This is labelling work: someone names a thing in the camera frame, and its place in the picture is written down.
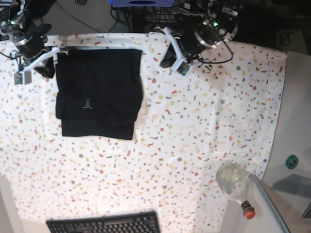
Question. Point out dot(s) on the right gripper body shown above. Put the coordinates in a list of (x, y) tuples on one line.
[(31, 45)]

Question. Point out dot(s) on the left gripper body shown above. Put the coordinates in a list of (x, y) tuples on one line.
[(192, 43)]

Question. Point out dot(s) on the black t-shirt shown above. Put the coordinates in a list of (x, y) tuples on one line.
[(99, 92)]

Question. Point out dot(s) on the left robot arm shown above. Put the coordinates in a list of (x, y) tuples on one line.
[(219, 15)]

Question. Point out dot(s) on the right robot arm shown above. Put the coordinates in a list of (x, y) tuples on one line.
[(17, 23)]

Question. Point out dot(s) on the terrazzo pattern tablecloth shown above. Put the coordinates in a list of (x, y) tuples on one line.
[(186, 128)]

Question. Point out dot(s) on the blue box with oval hole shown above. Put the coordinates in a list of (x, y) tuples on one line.
[(141, 3)]

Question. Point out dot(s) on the clear plastic bottle orange cap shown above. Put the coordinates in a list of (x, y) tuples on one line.
[(234, 183)]

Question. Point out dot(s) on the green tape roll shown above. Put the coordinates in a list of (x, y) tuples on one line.
[(292, 162)]

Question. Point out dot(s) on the grey laptop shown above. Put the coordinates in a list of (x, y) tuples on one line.
[(283, 208)]

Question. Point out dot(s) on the black computer keyboard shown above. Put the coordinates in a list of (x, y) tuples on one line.
[(144, 222)]

